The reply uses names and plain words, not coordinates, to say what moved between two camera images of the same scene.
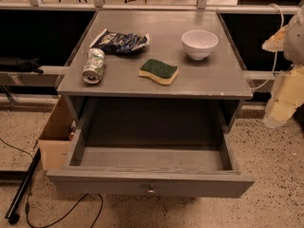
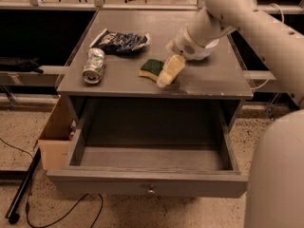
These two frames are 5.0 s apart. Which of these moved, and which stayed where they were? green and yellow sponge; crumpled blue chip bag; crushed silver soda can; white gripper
Moved: white gripper
Stayed: crumpled blue chip bag; crushed silver soda can; green and yellow sponge
